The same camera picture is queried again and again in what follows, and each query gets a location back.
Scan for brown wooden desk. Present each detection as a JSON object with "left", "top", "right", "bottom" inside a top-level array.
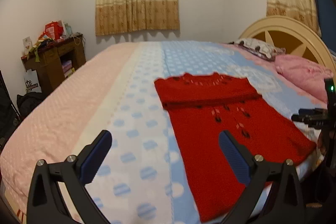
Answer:
[{"left": 21, "top": 34, "right": 87, "bottom": 92}]

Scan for black folding chair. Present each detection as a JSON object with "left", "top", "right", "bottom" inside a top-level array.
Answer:
[{"left": 0, "top": 70, "right": 20, "bottom": 140}]

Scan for pink pillow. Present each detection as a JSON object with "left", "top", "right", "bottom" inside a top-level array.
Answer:
[{"left": 274, "top": 54, "right": 335, "bottom": 104}]

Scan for patterned pillow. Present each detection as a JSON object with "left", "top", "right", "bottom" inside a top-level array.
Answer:
[{"left": 234, "top": 38, "right": 286, "bottom": 61}]

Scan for polka dot bed sheet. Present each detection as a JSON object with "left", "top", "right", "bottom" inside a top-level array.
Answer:
[{"left": 0, "top": 40, "right": 331, "bottom": 224}]

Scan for white paper bag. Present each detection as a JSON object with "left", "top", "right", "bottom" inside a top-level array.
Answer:
[{"left": 24, "top": 70, "right": 42, "bottom": 94}]

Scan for black bag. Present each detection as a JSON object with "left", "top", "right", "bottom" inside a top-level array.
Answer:
[{"left": 17, "top": 92, "right": 45, "bottom": 117}]

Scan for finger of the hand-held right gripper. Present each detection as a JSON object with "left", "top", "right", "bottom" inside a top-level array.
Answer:
[
  {"left": 291, "top": 114, "right": 328, "bottom": 127},
  {"left": 299, "top": 108, "right": 328, "bottom": 116}
]

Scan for red knit sweater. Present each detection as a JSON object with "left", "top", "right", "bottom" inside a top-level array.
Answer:
[{"left": 154, "top": 72, "right": 317, "bottom": 223}]

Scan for white picture card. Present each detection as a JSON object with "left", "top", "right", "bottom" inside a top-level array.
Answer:
[{"left": 22, "top": 36, "right": 33, "bottom": 55}]

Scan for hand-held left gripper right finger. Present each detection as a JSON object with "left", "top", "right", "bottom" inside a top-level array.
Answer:
[{"left": 218, "top": 130, "right": 307, "bottom": 224}]

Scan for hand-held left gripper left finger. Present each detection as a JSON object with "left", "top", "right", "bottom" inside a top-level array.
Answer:
[{"left": 26, "top": 130, "right": 113, "bottom": 224}]

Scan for colourful cloth pile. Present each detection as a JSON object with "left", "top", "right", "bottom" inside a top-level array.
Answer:
[{"left": 29, "top": 35, "right": 57, "bottom": 63}]

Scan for pink boxes under desk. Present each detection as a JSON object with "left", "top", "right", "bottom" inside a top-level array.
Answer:
[{"left": 61, "top": 60, "right": 75, "bottom": 79}]

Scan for dark blue panel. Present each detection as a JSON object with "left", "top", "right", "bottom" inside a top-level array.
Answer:
[{"left": 307, "top": 0, "right": 336, "bottom": 54}]

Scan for cream wooden headboard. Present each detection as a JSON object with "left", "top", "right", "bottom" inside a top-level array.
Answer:
[{"left": 238, "top": 16, "right": 336, "bottom": 77}]

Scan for white cable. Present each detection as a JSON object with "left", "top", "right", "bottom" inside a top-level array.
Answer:
[{"left": 74, "top": 33, "right": 86, "bottom": 46}]

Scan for red gift box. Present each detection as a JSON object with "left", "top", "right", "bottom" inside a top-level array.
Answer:
[{"left": 45, "top": 21, "right": 65, "bottom": 39}]

